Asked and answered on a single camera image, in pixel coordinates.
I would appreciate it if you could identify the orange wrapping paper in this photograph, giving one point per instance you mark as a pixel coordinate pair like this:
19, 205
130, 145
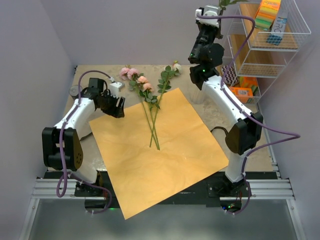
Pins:
143, 175

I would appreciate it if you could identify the pale pink rose stem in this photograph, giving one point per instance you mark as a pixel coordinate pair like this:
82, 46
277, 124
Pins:
130, 73

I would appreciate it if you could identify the colourful sponge pack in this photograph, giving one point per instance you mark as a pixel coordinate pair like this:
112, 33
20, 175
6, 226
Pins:
266, 14

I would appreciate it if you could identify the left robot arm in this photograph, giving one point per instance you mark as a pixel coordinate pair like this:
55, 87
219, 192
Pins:
61, 143

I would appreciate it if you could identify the white rose leafy stem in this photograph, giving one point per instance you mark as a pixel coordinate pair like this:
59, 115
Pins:
164, 83

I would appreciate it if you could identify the peach rose stem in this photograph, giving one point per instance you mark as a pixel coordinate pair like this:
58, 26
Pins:
149, 101

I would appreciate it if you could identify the white wire shelf rack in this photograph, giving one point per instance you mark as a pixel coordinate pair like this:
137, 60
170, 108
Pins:
258, 64

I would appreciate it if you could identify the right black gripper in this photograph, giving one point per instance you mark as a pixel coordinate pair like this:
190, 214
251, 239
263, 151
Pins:
217, 31

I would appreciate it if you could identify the orange box in basket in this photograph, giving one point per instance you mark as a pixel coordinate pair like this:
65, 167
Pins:
244, 95

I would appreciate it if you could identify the small grey round tin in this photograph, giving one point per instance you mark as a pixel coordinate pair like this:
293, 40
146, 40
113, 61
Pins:
73, 91

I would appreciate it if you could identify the striped wavy cloth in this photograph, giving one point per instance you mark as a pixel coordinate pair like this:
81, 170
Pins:
231, 76

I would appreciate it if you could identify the white ribbed vase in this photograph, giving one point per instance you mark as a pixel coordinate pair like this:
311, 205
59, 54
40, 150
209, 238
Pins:
196, 96

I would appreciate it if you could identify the grey tall box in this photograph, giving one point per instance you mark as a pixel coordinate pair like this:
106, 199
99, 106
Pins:
279, 24

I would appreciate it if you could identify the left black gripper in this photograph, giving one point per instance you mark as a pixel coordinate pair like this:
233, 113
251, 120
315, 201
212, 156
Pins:
117, 112

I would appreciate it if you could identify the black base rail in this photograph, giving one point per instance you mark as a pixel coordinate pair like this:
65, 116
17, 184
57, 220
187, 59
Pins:
205, 192

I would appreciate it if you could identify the blue puzzle cube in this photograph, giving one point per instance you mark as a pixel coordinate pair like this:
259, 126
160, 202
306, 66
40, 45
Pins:
274, 39

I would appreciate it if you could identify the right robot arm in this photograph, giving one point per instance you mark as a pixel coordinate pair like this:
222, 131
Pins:
246, 131

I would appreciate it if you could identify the aluminium frame rail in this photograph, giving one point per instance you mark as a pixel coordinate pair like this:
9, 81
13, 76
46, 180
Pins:
269, 215

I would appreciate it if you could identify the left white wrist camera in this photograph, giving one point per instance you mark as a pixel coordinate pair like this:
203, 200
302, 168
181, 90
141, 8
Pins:
115, 88

